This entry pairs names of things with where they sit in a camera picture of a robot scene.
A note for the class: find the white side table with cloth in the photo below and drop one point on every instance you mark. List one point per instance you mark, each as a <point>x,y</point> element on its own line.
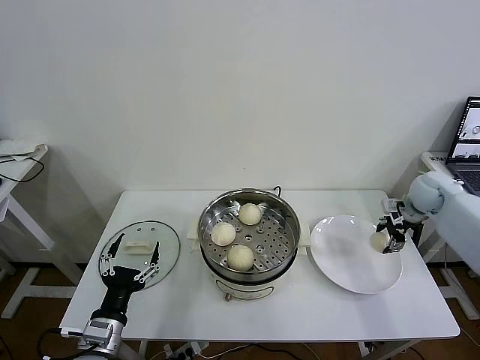
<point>18,170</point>

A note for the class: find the stainless steel steamer pot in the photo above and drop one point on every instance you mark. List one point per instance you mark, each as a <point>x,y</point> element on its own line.
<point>243,290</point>

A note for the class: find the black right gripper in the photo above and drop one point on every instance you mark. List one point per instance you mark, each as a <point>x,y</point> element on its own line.
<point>398,227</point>

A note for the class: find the white side table with laptop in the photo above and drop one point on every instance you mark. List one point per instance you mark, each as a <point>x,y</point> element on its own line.
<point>435,159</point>

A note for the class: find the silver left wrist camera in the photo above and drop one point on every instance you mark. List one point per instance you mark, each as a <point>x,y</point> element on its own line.
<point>98,330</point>

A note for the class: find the white steamed baozi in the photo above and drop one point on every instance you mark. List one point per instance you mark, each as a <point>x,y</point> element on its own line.
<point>378,242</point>
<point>223,233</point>
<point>250,213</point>
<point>240,257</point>

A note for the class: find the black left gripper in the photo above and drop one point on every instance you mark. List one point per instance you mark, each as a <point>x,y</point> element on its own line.
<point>122,279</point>

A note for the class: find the dark grey open laptop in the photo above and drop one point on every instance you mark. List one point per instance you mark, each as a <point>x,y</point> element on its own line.
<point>468,150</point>

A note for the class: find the perforated steel steamer basket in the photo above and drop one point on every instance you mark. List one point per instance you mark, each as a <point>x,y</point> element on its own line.
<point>273,240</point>

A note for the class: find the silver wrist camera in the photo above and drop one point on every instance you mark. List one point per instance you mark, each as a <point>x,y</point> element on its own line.
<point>392,206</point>
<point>98,330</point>

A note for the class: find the round white plate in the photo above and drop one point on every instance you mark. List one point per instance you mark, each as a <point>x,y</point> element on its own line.
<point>345,255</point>

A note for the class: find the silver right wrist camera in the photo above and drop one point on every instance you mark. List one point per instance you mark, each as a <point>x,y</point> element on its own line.
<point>392,206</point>

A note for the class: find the white power strip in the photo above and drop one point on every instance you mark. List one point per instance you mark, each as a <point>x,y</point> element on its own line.
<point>187,350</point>

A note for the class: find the round glass pot lid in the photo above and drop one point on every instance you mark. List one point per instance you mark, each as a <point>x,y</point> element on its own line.
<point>150,234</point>

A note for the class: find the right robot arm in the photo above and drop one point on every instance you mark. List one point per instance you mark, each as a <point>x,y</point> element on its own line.
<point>461,225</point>

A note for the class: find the white work table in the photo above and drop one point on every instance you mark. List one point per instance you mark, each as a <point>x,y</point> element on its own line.
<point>300,318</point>

